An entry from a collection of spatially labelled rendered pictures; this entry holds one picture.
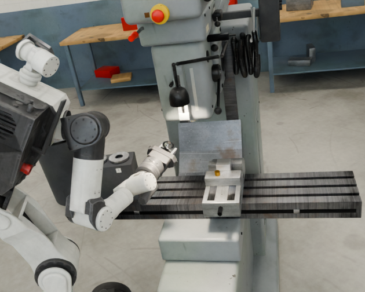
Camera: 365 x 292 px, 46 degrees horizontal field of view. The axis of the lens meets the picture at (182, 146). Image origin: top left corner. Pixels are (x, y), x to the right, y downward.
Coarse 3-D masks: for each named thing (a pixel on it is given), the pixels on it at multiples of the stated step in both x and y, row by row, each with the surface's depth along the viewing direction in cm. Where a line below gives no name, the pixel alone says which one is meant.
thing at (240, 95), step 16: (224, 32) 196; (240, 32) 194; (224, 64) 202; (240, 80) 205; (256, 80) 242; (224, 96) 210; (240, 96) 209; (256, 96) 235; (224, 112) 215; (240, 112) 213; (256, 112) 228; (176, 128) 224; (256, 128) 222; (176, 144) 229; (256, 144) 221; (256, 160) 225; (256, 224) 245; (256, 240) 251
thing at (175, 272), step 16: (176, 272) 179; (192, 272) 177; (208, 272) 176; (224, 272) 175; (240, 272) 184; (160, 288) 172; (176, 288) 171; (192, 288) 170; (208, 288) 169; (224, 288) 168; (240, 288) 181
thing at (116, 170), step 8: (120, 152) 194; (128, 152) 195; (104, 160) 189; (112, 160) 188; (120, 160) 187; (128, 160) 189; (136, 160) 197; (104, 168) 187; (112, 168) 186; (120, 168) 186; (128, 168) 186; (136, 168) 195; (104, 176) 189; (112, 176) 188; (120, 176) 188; (128, 176) 188; (104, 184) 191; (112, 184) 190; (104, 192) 193; (112, 192) 192
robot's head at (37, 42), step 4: (28, 36) 125; (32, 36) 125; (24, 40) 123; (32, 40) 126; (36, 40) 124; (40, 40) 124; (36, 44) 127; (40, 44) 127; (44, 44) 124; (16, 48) 122; (44, 48) 126; (48, 48) 123; (16, 52) 123; (52, 52) 125; (16, 56) 124
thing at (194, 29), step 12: (204, 12) 148; (144, 24) 150; (156, 24) 149; (168, 24) 148; (180, 24) 148; (192, 24) 147; (204, 24) 147; (144, 36) 152; (156, 36) 151; (168, 36) 150; (180, 36) 150; (192, 36) 149; (204, 36) 148
